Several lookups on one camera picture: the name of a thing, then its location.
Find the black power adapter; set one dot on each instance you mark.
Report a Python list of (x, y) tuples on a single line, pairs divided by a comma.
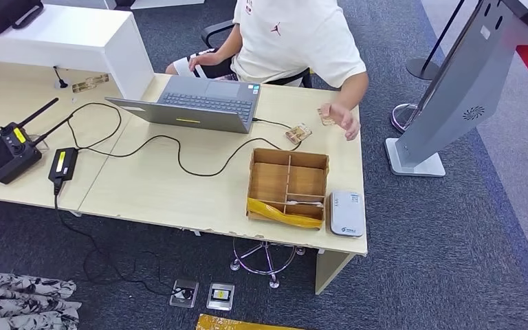
[(63, 164)]

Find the black controller with antennas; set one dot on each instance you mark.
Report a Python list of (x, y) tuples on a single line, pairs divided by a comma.
[(6, 157)]

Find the person's left forearm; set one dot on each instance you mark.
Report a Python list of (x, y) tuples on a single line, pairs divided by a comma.
[(354, 90)]

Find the person's right hand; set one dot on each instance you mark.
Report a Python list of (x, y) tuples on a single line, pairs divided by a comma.
[(205, 60)]

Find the chrome round stanchion base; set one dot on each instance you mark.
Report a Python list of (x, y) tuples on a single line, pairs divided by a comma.
[(399, 119)]

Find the gold patterned ID card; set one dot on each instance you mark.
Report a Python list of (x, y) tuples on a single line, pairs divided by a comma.
[(298, 134)]

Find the black stanchion post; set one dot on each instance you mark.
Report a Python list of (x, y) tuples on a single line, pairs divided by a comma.
[(421, 68)]

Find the black stub antenna on base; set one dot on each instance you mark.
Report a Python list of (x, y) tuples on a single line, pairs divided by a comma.
[(62, 84)]

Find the person's left hand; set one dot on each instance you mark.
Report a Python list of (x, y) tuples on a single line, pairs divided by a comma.
[(347, 119)]

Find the white desk riser shelf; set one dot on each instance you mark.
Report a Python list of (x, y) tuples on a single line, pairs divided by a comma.
[(63, 43)]

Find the wooden divided organizer box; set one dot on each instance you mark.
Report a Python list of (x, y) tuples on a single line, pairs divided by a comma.
[(268, 182)]

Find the black white floral cloth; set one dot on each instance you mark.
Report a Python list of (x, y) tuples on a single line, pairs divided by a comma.
[(18, 303)]

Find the person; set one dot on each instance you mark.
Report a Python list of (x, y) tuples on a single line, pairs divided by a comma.
[(291, 41)]

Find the grey laptop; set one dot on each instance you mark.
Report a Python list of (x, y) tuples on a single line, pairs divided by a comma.
[(205, 100)]

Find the grey white card reader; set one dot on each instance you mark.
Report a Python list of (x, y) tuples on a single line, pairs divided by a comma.
[(347, 214)]

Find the silver floor socket yellow label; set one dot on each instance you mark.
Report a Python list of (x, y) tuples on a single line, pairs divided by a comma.
[(220, 297)]

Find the person's right forearm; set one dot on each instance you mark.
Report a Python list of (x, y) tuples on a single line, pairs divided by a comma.
[(230, 48)]

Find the grey kiosk stand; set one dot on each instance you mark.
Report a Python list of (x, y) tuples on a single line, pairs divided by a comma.
[(466, 79)]

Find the gold foil sheet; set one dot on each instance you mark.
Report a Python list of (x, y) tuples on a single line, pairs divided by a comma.
[(236, 324)]

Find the silver floor socket with plug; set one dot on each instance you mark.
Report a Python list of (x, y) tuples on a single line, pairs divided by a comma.
[(184, 293)]

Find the chrome stool base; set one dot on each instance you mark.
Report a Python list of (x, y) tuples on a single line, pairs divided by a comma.
[(273, 282)]

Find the light wooden desk leg panel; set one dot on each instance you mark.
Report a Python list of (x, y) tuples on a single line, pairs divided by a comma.
[(331, 272)]

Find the black office chair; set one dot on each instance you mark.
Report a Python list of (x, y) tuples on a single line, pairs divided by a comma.
[(210, 32)]

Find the clear plastic stand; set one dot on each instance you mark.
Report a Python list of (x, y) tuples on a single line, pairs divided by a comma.
[(43, 144)]

